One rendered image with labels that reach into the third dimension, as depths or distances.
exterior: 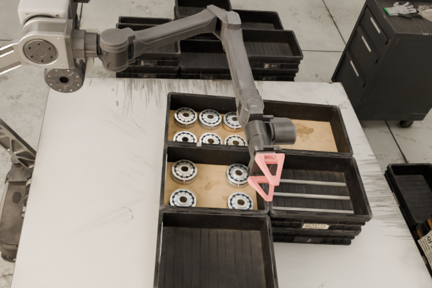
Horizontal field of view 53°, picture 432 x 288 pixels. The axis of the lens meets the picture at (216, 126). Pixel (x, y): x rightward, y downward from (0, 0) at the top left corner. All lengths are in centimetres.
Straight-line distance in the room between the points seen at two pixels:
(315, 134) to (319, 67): 185
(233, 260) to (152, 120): 85
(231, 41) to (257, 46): 170
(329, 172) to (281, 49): 135
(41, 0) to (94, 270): 95
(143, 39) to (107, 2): 293
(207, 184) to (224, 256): 31
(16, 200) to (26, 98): 103
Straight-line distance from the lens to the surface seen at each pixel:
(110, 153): 199
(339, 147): 201
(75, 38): 129
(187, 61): 297
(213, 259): 159
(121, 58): 128
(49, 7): 135
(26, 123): 314
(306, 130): 205
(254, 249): 164
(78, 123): 212
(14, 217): 242
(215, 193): 173
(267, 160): 100
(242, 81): 120
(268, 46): 306
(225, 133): 193
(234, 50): 131
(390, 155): 338
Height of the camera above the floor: 226
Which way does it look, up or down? 47 degrees down
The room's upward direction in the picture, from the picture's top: 11 degrees clockwise
